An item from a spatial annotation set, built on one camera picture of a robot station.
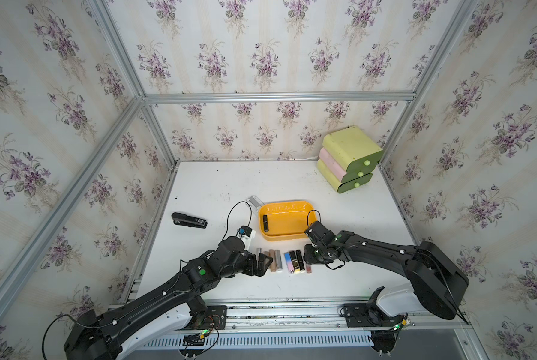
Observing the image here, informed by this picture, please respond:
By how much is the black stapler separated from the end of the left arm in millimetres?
351

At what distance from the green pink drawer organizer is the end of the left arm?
21.3 inches

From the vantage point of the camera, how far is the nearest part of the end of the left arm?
0.58 m

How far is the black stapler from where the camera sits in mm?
948

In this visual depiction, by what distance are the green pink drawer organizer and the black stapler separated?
24.9 inches
